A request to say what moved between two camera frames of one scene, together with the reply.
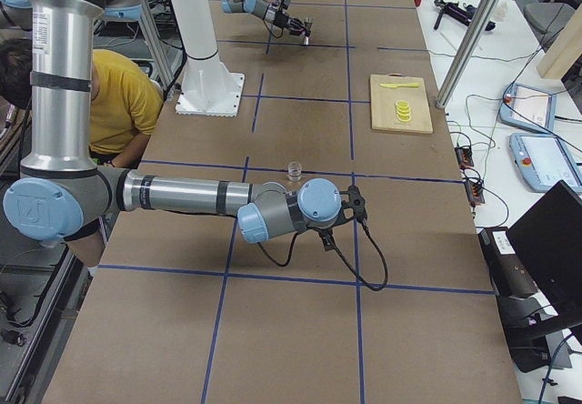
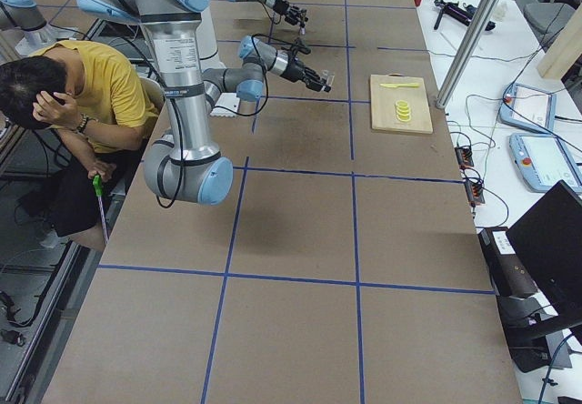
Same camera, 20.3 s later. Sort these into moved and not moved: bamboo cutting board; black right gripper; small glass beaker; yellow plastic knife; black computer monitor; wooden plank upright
Moved: small glass beaker; black right gripper
Not moved: black computer monitor; bamboo cutting board; wooden plank upright; yellow plastic knife
